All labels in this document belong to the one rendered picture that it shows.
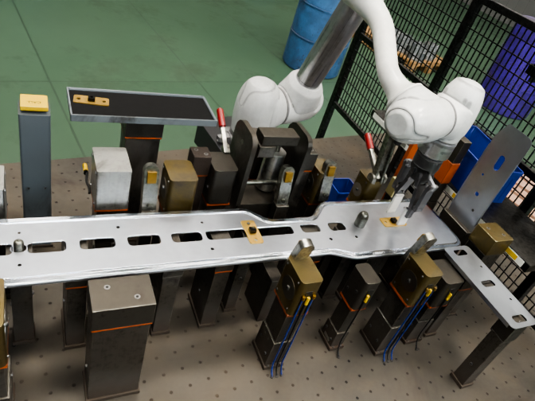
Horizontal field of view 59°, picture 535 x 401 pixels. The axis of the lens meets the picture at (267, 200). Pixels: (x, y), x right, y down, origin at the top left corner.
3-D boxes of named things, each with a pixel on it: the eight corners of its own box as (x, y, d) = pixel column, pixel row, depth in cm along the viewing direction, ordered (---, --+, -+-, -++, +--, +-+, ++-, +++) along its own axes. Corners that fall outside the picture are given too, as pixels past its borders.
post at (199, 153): (172, 262, 147) (194, 157, 123) (169, 251, 150) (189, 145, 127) (188, 261, 149) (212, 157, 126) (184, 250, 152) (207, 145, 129)
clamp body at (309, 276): (265, 381, 124) (306, 294, 103) (250, 343, 132) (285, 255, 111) (287, 376, 127) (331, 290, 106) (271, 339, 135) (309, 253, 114)
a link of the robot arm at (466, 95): (436, 122, 131) (408, 127, 123) (465, 69, 122) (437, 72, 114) (468, 143, 125) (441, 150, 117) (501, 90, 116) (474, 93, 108)
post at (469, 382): (459, 389, 138) (516, 328, 121) (449, 374, 142) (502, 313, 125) (471, 385, 140) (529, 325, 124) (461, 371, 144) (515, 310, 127)
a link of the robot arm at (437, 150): (439, 144, 119) (428, 164, 123) (465, 145, 124) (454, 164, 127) (418, 125, 126) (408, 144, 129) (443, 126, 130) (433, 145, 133)
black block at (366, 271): (332, 360, 134) (372, 293, 117) (317, 332, 141) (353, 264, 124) (347, 357, 137) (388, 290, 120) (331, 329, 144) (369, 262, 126)
